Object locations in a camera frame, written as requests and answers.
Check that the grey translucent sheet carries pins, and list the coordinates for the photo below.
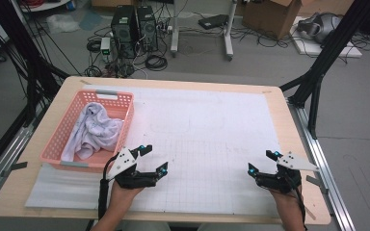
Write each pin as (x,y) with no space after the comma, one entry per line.
(64,189)

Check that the black flat device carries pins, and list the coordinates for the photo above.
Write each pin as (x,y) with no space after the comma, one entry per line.
(213,21)

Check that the aluminium rail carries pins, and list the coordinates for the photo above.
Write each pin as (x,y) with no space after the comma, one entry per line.
(327,173)
(6,157)

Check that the white power box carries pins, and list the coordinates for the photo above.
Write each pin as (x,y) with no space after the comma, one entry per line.
(105,45)

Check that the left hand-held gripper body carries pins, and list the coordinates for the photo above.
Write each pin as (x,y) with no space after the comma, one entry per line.
(125,160)

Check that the clear plastic bag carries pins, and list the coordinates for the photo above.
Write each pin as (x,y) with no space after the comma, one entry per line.
(61,23)

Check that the grey metal bracket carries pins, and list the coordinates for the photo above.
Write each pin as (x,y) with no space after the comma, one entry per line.
(316,183)
(14,166)

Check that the lilac printed towel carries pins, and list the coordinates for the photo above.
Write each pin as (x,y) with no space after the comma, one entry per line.
(93,128)

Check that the pink plastic basket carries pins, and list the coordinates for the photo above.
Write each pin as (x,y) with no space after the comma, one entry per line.
(122,99)

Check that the person's right hand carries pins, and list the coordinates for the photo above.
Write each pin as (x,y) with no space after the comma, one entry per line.
(289,200)

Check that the person's left hand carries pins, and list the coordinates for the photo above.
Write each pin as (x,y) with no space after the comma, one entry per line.
(122,195)

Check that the grey headset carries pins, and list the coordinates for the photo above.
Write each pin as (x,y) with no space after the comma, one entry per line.
(324,25)

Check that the black computer tower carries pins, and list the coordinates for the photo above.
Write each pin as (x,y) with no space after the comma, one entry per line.
(147,29)
(123,29)

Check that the black metal frame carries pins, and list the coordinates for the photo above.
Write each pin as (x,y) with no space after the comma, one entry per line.
(29,54)
(330,48)

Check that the white stand leg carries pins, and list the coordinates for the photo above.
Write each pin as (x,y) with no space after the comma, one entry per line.
(174,29)
(229,35)

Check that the white round table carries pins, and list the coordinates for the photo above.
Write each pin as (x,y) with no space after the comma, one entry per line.
(45,5)

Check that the flat cardboard box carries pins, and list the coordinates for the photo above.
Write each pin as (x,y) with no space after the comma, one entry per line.
(327,5)

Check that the large cardboard box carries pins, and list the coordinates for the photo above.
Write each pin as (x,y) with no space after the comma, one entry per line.
(269,16)

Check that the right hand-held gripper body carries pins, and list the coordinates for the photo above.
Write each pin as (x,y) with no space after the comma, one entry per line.
(297,162)

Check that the white foam board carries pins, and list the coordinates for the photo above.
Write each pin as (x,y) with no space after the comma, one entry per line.
(308,48)

